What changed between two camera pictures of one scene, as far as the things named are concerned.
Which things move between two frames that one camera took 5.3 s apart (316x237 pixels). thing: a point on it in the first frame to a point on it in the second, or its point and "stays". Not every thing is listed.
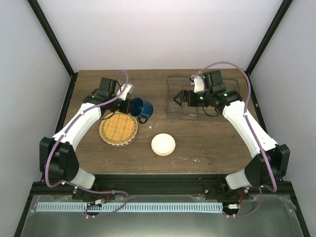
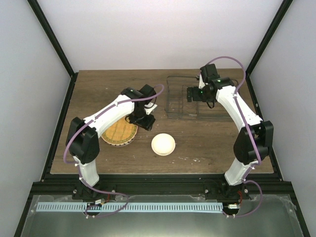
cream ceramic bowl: (163, 144) stays
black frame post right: (266, 38) stays
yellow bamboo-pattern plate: (119, 130) stays
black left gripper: (126, 109) to (146, 124)
